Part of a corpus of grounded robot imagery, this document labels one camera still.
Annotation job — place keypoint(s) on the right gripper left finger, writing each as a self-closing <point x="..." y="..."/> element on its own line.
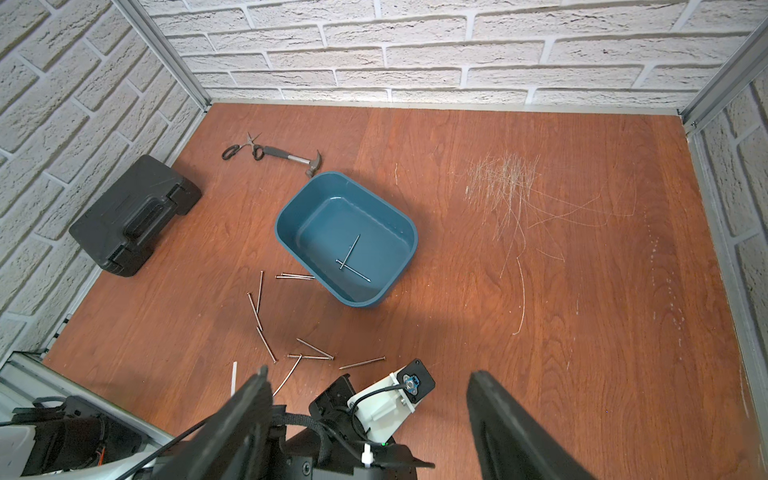
<point x="232" y="444"/>

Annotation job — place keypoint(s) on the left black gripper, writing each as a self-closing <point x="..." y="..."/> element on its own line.
<point x="326" y="444"/>

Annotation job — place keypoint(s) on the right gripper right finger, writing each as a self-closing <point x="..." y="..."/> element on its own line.
<point x="510" y="443"/>

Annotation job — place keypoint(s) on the steel nail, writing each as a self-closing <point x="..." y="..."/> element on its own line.
<point x="286" y="275"/>
<point x="266" y="345"/>
<point x="299" y="358"/>
<point x="349" y="252"/>
<point x="363" y="363"/>
<point x="319" y="353"/>
<point x="352" y="270"/>

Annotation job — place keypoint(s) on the teal plastic storage box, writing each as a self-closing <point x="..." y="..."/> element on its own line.
<point x="319" y="224"/>

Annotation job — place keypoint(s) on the black plastic tool case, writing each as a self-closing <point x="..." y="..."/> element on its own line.
<point x="118" y="231"/>

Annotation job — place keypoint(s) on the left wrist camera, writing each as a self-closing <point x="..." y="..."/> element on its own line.
<point x="380" y="410"/>

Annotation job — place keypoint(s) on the small black-handled hammer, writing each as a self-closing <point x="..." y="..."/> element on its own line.
<point x="312" y="165"/>

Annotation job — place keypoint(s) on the black-handled scissors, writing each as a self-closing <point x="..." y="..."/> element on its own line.
<point x="256" y="150"/>

